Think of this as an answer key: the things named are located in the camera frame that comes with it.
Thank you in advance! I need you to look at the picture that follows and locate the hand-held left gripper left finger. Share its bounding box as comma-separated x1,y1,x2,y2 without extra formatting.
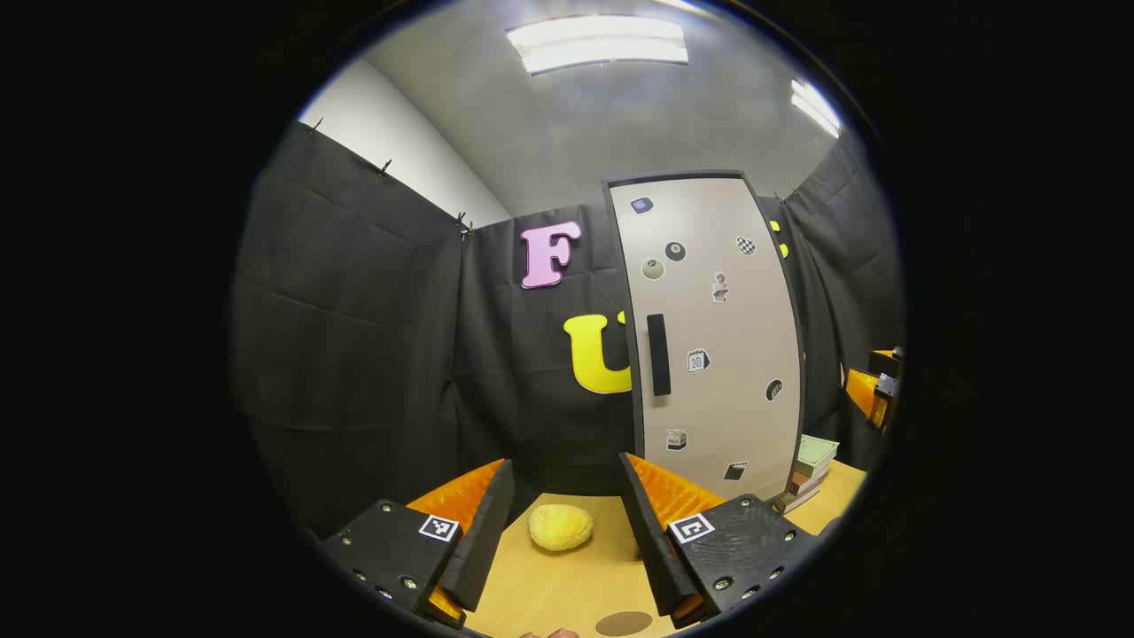
321,458,517,630

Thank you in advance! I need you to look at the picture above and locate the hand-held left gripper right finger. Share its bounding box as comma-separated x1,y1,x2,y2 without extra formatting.
617,453,820,630

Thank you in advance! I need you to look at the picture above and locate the brown round coaster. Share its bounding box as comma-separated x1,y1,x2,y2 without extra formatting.
595,611,654,637

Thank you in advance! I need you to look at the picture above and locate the beige cabinet door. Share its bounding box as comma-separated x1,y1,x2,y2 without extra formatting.
608,175,804,504

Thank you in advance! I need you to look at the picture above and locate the black cabinet door handle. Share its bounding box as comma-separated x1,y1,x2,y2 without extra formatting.
647,313,672,397

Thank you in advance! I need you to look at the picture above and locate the yellow round bread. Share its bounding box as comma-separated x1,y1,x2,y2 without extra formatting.
529,504,594,552

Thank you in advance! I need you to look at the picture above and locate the black backdrop cloth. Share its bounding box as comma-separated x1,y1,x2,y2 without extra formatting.
232,120,905,541

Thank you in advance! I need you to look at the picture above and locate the small ceiling light panel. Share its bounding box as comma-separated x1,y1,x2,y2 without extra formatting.
790,78,843,139

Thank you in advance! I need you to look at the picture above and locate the large ceiling light panel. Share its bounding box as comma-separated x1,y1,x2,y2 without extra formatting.
505,15,690,76

